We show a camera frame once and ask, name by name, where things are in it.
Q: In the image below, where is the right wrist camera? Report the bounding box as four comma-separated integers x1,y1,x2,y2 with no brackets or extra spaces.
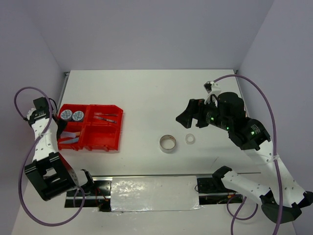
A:
204,81,221,103

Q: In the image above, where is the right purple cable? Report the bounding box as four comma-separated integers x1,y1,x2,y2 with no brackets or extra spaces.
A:
215,75,284,235

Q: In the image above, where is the blue glue stick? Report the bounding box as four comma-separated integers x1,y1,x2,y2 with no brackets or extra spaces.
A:
60,137,79,144

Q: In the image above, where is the blue white putty jar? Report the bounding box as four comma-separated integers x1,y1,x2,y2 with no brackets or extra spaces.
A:
72,110,85,122
60,109,73,121

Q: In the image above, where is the purple glue stick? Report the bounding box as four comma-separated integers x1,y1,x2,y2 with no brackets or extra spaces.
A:
60,131,76,139

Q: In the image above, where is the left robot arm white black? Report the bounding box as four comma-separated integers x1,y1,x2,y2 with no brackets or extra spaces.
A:
24,97,96,201

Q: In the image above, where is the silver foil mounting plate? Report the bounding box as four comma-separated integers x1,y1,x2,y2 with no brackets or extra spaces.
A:
111,176,200,212

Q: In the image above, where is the red compartment storage bin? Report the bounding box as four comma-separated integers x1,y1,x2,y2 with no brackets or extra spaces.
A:
58,104,123,152

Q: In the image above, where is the large clear tape roll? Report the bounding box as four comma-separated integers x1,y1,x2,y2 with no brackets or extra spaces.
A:
159,135,177,153

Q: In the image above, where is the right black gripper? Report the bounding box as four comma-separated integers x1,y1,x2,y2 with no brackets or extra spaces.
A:
175,96,231,130

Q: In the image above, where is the blue gel pen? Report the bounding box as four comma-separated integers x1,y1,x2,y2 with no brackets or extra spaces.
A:
93,116,117,123

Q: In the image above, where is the red gel pen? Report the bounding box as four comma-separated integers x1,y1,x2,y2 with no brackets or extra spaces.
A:
94,112,118,117

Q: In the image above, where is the small clear tape roll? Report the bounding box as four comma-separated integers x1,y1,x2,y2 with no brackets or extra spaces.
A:
185,133,195,144

